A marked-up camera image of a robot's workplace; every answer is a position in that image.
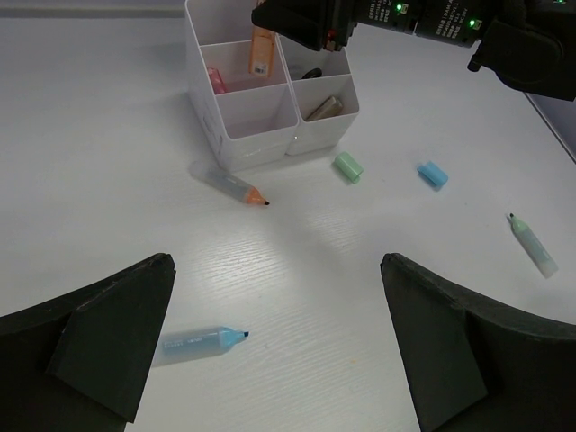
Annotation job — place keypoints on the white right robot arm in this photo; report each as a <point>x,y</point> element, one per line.
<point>529,45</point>

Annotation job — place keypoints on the orange highlighter pen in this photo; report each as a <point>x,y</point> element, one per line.
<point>261,60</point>

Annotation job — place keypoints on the pink highlighter pen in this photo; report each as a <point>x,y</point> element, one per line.
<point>217,82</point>

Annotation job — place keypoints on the grey eraser block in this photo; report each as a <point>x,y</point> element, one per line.
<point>331,107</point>

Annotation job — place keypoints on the green highlighter pen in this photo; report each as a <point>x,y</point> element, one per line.
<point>533,246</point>

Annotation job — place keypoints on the blue highlighter cap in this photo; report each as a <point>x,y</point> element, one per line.
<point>433,175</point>

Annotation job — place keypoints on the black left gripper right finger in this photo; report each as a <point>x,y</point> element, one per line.
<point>476,364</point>

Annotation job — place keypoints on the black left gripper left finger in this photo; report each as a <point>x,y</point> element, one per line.
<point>80,361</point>

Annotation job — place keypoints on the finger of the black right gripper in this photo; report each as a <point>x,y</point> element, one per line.
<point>308,23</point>

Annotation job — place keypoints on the orange tip clear highlighter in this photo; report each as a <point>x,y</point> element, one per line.
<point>227,183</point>

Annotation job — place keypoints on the green highlighter cap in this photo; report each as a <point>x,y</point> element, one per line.
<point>348,167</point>

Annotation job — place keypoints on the white organizer box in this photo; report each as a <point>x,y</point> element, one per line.
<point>255,121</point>
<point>324,94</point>

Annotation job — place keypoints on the blue highlighter pen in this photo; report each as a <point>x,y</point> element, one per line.
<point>184,346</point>

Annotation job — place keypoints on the white left organizer box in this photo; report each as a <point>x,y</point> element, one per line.
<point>255,121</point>

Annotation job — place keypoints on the black handled scissors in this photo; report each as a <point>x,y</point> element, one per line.
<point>299,72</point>

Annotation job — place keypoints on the white right organizer box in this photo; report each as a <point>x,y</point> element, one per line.
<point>324,94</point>

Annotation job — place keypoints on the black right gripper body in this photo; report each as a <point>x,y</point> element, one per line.
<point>455,22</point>

